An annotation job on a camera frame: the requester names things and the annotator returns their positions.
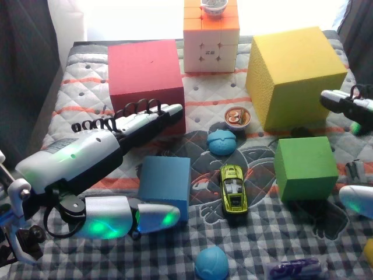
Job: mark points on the grey quilt with bear print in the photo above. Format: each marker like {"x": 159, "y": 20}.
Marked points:
{"x": 209, "y": 93}

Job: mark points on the dark curtain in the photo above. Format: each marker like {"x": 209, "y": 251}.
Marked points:
{"x": 357, "y": 35}
{"x": 26, "y": 73}

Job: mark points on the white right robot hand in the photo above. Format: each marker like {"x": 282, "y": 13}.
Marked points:
{"x": 341, "y": 103}

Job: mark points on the yellow foam block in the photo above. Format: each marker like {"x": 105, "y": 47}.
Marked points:
{"x": 294, "y": 76}

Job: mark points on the small yellow toy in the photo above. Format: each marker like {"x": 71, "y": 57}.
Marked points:
{"x": 368, "y": 253}

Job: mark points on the small white toy bowl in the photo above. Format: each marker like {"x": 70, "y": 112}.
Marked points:
{"x": 214, "y": 7}

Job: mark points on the blue foam block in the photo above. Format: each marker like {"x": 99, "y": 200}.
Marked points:
{"x": 166, "y": 181}

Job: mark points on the purple and white packet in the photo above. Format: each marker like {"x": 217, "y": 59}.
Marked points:
{"x": 291, "y": 269}

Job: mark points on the blue toy half shell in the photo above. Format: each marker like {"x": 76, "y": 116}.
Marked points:
{"x": 222, "y": 143}

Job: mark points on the green foam block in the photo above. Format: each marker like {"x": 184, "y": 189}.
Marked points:
{"x": 306, "y": 169}

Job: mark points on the orange and white puzzle cube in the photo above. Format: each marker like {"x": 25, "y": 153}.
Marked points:
{"x": 209, "y": 43}

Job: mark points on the yellow-green toy car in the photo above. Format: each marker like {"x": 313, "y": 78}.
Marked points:
{"x": 233, "y": 189}

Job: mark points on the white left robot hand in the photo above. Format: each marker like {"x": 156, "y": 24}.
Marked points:
{"x": 73, "y": 163}

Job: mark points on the blue toy ball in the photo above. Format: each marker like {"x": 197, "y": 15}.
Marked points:
{"x": 210, "y": 264}

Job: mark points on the toy noodle bowl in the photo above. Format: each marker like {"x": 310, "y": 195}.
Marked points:
{"x": 236, "y": 118}

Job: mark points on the red foam block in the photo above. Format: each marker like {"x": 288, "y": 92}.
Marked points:
{"x": 142, "y": 70}

